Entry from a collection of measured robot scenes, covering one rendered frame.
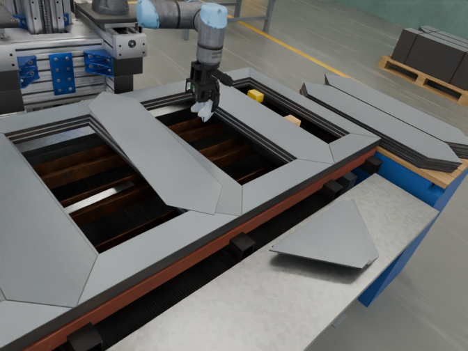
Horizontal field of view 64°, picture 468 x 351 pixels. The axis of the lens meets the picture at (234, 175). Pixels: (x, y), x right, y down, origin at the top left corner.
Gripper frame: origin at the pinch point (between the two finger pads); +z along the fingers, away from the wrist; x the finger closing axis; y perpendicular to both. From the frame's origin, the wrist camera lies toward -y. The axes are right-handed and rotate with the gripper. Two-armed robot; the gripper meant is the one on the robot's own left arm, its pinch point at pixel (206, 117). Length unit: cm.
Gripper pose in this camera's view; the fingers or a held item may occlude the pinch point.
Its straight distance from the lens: 126.4
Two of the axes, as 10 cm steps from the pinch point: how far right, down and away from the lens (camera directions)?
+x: 6.8, 5.3, -5.1
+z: -1.6, 7.9, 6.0
